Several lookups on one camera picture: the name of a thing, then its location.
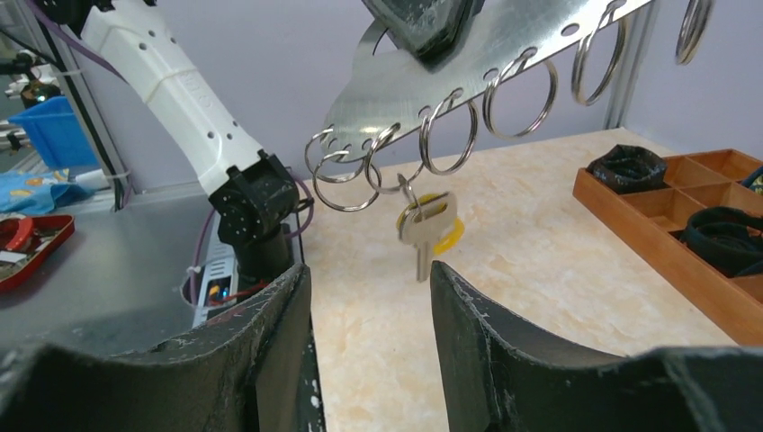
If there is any white slotted cable duct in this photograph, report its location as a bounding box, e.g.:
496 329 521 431
190 238 238 328

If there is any metal key holder plate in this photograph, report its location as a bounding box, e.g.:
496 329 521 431
314 1 644 196

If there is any black rolled belt middle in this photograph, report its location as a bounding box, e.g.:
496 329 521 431
679 206 762 278

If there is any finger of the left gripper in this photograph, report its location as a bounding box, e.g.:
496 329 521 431
363 0 484 67

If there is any black rolled belt left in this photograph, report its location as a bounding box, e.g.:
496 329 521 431
586 144 668 194

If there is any silver key yellow cap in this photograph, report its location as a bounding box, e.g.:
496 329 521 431
397 192 465 283

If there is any orange wooden compartment tray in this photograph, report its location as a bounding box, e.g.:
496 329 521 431
572 149 762 346

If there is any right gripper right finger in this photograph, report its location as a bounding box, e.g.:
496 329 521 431
430 261 762 431

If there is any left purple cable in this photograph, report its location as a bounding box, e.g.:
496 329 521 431
23 0 315 308

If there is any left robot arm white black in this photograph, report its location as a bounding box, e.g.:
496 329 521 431
29 1 299 284

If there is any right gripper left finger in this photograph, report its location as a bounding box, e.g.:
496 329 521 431
1 264 325 431

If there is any red tray with tools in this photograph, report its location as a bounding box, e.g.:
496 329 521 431
1 213 76 293

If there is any blue plastic bin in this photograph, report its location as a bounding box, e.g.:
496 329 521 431
8 96 98 169

